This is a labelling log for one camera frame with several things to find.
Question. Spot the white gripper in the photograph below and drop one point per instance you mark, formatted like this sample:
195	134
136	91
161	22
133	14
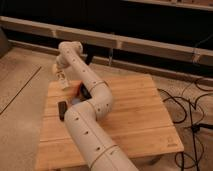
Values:
61	76

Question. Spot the blue grey bottle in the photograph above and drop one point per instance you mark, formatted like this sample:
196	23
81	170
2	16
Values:
75	101

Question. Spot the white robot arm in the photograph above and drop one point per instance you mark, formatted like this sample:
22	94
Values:
90	113

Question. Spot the orange object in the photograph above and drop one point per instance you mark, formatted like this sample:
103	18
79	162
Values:
79	91

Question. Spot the black rectangular remote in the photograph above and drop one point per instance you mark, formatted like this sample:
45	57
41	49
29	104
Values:
62	108

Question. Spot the black bowl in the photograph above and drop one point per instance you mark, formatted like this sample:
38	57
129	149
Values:
85	93

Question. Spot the wooden table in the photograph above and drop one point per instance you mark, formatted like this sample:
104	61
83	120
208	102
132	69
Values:
139	124

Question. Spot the long wooden wall rail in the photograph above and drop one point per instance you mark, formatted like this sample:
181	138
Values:
136	45

